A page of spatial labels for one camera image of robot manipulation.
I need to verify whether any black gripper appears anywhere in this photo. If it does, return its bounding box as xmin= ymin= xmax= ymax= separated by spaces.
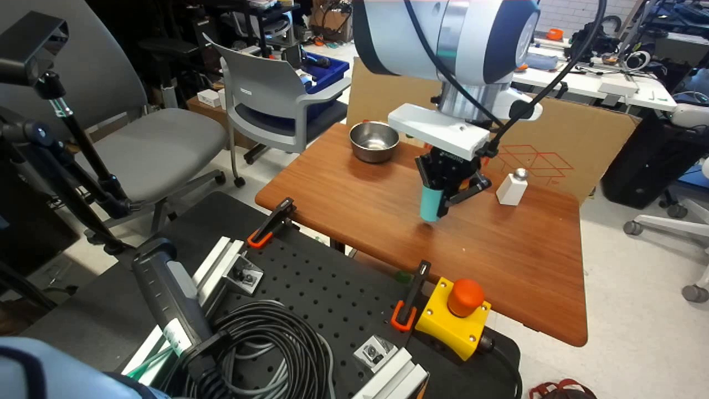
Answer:
xmin=414 ymin=147 xmax=494 ymax=222

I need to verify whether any teal plastic cup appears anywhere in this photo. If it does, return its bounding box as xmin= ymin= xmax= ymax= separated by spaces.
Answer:
xmin=420 ymin=185 xmax=445 ymax=227

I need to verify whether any silver metal bowl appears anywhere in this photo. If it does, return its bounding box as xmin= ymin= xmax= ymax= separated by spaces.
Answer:
xmin=348 ymin=121 xmax=404 ymax=166

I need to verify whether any small white bottle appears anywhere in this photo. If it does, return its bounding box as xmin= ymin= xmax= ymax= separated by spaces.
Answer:
xmin=494 ymin=166 xmax=533 ymax=209

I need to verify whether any yellow emergency stop box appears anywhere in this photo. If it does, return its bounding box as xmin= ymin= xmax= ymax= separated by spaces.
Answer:
xmin=413 ymin=278 xmax=494 ymax=363

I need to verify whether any black perforated breadboard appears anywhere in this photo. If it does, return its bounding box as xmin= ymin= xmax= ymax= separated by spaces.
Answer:
xmin=206 ymin=219 xmax=524 ymax=399

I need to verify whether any brown cardboard sheet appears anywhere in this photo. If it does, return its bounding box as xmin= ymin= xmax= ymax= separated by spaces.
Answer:
xmin=345 ymin=59 xmax=643 ymax=207

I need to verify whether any blue plastic bin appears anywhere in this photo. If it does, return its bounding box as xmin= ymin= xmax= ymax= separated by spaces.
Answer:
xmin=297 ymin=52 xmax=353 ymax=95

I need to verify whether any white desk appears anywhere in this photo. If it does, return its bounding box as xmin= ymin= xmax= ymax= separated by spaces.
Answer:
xmin=513 ymin=59 xmax=679 ymax=113

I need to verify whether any grey plastic chair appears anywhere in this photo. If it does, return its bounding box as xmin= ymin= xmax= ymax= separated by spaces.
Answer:
xmin=213 ymin=43 xmax=353 ymax=192

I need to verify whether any black hard case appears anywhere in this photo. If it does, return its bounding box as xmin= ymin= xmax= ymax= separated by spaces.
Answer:
xmin=598 ymin=110 xmax=700 ymax=210

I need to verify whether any white office chair base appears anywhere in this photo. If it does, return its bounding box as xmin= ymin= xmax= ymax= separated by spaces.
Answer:
xmin=620 ymin=157 xmax=709 ymax=307

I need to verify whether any grey padded office chair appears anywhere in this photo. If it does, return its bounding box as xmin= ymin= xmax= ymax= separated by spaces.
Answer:
xmin=0 ymin=0 xmax=231 ymax=240

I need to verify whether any grey black box device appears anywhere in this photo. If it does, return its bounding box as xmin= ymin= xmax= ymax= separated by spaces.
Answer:
xmin=130 ymin=246 xmax=217 ymax=358

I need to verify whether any black floor mat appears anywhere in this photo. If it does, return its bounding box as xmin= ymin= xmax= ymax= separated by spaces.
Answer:
xmin=14 ymin=189 xmax=274 ymax=380

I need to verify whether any white wrist mount plate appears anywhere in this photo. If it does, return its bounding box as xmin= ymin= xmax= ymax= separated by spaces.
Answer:
xmin=386 ymin=103 xmax=494 ymax=162

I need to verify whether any black clamp orange handle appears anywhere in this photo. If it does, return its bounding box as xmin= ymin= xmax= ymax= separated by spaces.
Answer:
xmin=388 ymin=260 xmax=435 ymax=336
xmin=244 ymin=195 xmax=300 ymax=254

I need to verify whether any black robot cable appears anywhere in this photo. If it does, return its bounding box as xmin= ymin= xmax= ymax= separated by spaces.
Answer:
xmin=402 ymin=0 xmax=610 ymax=151

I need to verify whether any aluminium extrusion rail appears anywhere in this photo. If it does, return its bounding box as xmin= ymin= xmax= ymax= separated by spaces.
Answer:
xmin=353 ymin=336 xmax=431 ymax=399
xmin=119 ymin=236 xmax=267 ymax=380

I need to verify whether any coiled cable bundle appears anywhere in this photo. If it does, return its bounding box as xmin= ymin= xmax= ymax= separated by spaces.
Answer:
xmin=172 ymin=298 xmax=340 ymax=399

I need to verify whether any red cable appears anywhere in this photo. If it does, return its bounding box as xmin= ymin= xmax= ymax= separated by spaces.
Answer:
xmin=527 ymin=378 xmax=598 ymax=399

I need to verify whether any black camera tripod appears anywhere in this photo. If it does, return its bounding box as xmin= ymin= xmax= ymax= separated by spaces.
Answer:
xmin=0 ymin=10 xmax=140 ymax=258

